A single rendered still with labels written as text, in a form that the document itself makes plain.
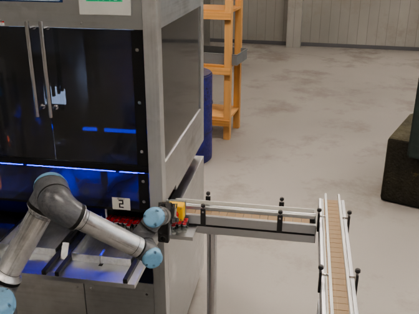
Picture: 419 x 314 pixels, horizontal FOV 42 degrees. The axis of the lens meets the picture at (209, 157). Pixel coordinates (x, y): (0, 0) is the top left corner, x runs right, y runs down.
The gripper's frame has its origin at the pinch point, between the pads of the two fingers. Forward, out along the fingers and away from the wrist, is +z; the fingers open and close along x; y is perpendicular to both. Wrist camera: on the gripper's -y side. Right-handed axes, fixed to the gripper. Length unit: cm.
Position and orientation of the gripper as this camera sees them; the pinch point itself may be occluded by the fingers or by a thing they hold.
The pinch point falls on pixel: (172, 218)
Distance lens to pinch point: 239.7
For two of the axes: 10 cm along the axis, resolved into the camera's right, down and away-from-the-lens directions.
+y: 0.8, -10.0, 0.5
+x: -9.8, -0.7, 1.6
